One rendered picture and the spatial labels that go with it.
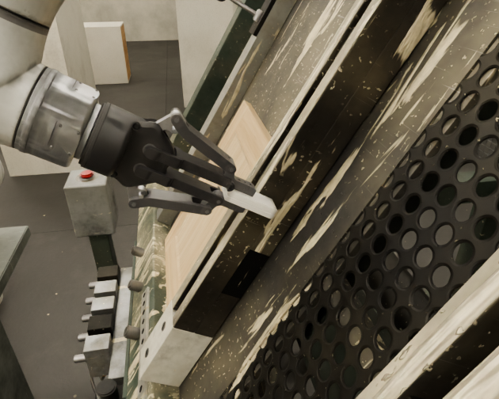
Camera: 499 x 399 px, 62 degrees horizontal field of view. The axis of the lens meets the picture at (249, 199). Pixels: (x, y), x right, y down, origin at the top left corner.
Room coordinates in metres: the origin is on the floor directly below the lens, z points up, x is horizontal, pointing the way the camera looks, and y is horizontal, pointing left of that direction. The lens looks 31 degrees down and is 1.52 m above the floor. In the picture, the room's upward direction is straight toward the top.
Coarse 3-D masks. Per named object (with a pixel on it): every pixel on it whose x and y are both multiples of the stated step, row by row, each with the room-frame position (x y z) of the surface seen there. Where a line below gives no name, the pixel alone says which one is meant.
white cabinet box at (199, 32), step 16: (176, 0) 4.62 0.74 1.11; (192, 0) 4.65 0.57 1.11; (208, 0) 4.68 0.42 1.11; (192, 16) 4.65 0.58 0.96; (208, 16) 4.68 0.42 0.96; (224, 16) 4.70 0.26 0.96; (192, 32) 4.65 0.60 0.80; (208, 32) 4.68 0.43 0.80; (192, 48) 4.65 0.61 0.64; (208, 48) 4.67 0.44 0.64; (192, 64) 4.64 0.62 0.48; (192, 80) 4.64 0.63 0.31
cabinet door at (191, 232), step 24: (240, 120) 0.84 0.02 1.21; (240, 144) 0.77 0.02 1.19; (264, 144) 0.67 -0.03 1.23; (240, 168) 0.71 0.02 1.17; (192, 216) 0.78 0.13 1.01; (216, 216) 0.67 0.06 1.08; (168, 240) 0.83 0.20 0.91; (192, 240) 0.71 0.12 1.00; (168, 264) 0.74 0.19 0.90; (192, 264) 0.64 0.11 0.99; (168, 288) 0.67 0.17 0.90
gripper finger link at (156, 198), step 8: (152, 192) 0.43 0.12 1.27; (160, 192) 0.43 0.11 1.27; (168, 192) 0.44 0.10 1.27; (176, 192) 0.44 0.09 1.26; (136, 200) 0.41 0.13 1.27; (144, 200) 0.42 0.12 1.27; (152, 200) 0.42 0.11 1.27; (160, 200) 0.42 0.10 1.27; (168, 200) 0.42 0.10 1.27; (176, 200) 0.42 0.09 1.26; (184, 200) 0.43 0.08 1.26; (192, 200) 0.44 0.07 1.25; (200, 200) 0.45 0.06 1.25; (168, 208) 0.42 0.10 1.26; (176, 208) 0.42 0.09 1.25; (184, 208) 0.42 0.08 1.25; (192, 208) 0.43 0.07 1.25; (200, 208) 0.43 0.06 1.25; (208, 208) 0.43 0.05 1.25
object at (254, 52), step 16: (288, 0) 0.99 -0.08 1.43; (272, 16) 0.99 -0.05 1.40; (272, 32) 0.99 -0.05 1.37; (256, 48) 0.98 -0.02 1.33; (240, 64) 0.98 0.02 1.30; (256, 64) 0.98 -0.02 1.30; (240, 80) 0.97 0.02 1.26; (224, 96) 0.97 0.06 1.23; (240, 96) 0.97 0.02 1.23; (224, 112) 0.97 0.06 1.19; (208, 128) 0.96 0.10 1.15; (224, 128) 0.97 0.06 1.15; (192, 176) 0.95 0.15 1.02; (160, 208) 0.96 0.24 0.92
